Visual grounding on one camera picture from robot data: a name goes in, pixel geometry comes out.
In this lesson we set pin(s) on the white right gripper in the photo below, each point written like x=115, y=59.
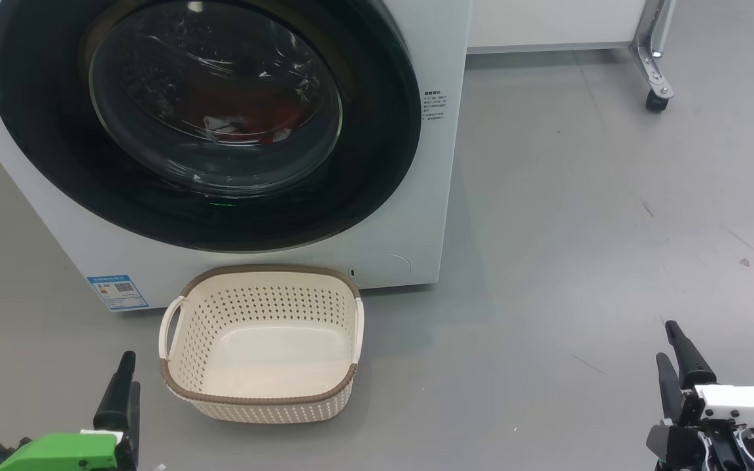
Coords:
x=743, y=402

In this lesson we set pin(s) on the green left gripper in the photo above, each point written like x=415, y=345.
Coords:
x=56, y=451

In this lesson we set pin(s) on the black round glass washer door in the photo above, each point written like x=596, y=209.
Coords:
x=43, y=131

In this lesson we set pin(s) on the red and white garment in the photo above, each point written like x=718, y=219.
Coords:
x=252, y=127

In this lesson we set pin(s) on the cream perforated laundry basket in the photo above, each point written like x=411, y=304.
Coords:
x=266, y=360

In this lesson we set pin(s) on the white front-load washing machine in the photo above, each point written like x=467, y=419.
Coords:
x=416, y=196

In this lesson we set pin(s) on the blue energy label sticker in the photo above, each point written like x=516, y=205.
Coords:
x=118, y=292

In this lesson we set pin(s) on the black caster wheel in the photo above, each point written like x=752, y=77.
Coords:
x=656, y=101

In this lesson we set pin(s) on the round drain filter cover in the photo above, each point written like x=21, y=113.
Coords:
x=387, y=268

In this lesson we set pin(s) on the silver metal cart leg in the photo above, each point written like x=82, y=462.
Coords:
x=648, y=46

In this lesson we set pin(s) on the small black text sticker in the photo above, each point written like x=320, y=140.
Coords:
x=434, y=106

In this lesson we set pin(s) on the white cabinet panel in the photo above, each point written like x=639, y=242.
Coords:
x=547, y=23

